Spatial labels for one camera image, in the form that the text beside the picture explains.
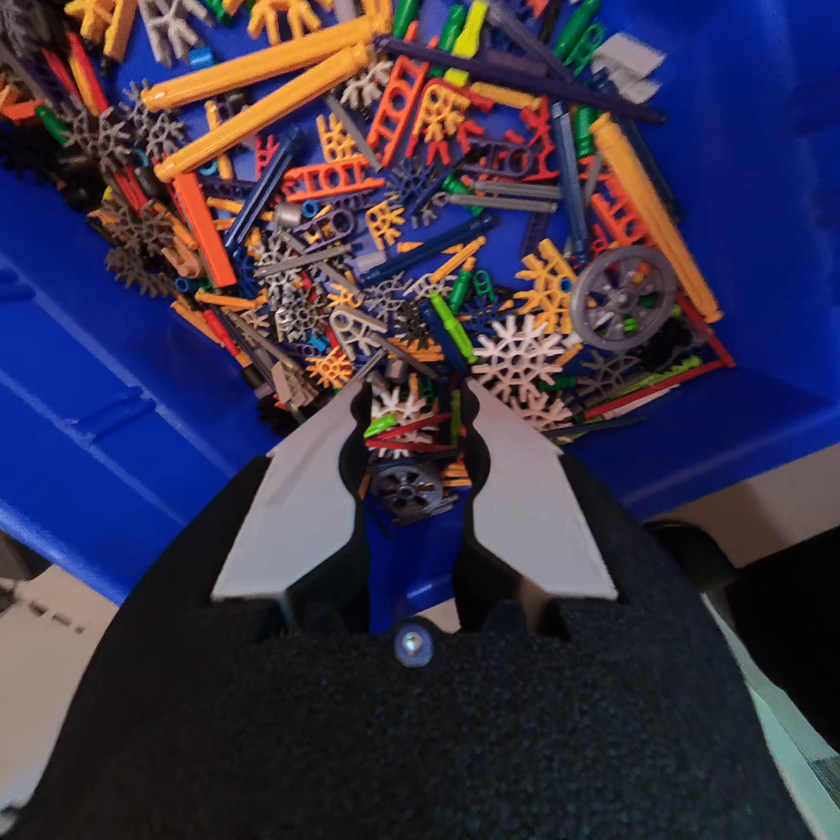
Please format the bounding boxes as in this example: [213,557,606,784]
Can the long orange rod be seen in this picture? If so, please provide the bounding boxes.
[154,42,375,183]
[141,13,393,112]

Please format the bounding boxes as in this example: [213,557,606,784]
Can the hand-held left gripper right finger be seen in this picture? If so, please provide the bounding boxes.
[453,379,620,636]

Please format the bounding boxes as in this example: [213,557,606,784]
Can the grey pulley wheel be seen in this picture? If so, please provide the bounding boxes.
[371,465,444,516]

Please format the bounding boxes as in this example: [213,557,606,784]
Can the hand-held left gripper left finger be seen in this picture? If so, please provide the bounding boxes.
[211,381,375,636]

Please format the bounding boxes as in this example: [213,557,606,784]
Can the blue plastic bin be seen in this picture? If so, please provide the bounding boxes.
[0,0,840,634]

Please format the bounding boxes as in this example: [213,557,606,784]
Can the pile of colourful construction pieces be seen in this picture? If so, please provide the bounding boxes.
[0,0,736,526]

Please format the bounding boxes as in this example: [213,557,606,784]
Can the large grey spoked wheel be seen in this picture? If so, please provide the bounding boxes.
[570,246,678,345]

